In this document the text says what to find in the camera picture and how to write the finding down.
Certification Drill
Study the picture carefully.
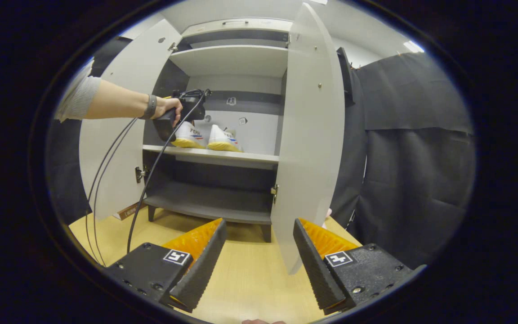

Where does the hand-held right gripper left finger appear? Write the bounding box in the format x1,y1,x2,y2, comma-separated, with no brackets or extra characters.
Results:
105,218,228,313

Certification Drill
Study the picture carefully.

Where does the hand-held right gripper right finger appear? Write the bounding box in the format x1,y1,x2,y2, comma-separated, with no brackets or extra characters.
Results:
293,218,421,315

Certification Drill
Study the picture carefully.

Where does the white shoe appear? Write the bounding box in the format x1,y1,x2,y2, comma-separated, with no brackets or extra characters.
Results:
171,121,206,149
207,125,244,153

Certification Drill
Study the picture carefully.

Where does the grey shoe cabinet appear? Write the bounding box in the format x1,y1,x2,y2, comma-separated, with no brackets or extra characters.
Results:
142,18,295,243

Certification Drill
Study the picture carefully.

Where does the grey shoe cabinet door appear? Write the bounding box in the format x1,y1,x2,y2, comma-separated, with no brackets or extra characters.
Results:
270,2,346,275
79,19,183,221

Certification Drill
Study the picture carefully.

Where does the grey wrist band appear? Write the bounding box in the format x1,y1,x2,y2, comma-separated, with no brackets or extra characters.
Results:
141,94,157,120

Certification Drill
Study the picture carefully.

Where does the black cable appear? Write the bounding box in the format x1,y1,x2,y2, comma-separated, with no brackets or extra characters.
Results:
126,89,212,255
85,118,139,264
92,121,139,267

